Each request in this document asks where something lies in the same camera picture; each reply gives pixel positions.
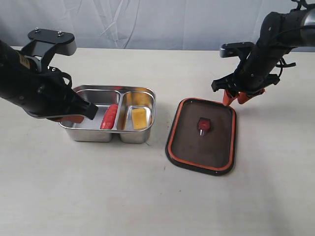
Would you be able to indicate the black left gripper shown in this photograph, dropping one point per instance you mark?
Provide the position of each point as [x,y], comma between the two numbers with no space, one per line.
[50,95]

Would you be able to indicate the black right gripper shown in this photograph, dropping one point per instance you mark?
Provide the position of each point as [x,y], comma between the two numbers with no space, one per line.
[250,77]

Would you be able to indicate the red sausage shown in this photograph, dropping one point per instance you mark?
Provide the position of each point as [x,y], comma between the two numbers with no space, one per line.
[109,117]

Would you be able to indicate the yellow cheese wedge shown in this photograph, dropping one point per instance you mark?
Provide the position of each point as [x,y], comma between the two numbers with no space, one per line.
[139,119]

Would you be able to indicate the lunch box lid orange seal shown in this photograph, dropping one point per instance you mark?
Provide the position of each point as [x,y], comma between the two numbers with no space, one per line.
[203,137]

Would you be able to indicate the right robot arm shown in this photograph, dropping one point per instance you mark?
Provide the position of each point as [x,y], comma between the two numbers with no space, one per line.
[280,33]

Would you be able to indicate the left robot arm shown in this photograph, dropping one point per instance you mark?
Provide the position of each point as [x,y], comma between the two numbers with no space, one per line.
[13,67]

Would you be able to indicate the steel two-compartment lunch box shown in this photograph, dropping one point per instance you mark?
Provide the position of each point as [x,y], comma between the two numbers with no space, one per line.
[128,112]

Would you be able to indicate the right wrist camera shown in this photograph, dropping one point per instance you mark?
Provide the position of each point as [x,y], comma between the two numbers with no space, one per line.
[239,49]

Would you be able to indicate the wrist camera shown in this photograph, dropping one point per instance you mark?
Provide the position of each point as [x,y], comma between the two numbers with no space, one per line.
[45,43]
[239,49]

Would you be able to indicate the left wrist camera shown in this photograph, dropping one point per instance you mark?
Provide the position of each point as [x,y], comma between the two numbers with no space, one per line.
[45,43]

